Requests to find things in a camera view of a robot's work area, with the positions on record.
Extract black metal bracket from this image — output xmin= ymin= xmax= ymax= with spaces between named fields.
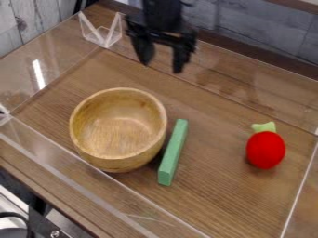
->
xmin=27 ymin=207 xmax=72 ymax=238

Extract red toy fruit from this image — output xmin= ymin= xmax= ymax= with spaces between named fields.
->
xmin=246 ymin=121 xmax=286 ymax=169

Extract green rectangular block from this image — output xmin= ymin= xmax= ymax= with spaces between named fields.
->
xmin=158 ymin=119 xmax=188 ymax=186

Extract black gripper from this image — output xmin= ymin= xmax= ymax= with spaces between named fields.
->
xmin=126 ymin=0 xmax=196 ymax=73

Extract black cable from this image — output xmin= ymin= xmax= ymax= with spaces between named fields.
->
xmin=0 ymin=211 xmax=29 ymax=238

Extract wooden bowl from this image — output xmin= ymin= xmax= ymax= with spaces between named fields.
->
xmin=68 ymin=87 xmax=168 ymax=173

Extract clear acrylic front wall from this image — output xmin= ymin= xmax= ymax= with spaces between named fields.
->
xmin=0 ymin=112 xmax=208 ymax=238

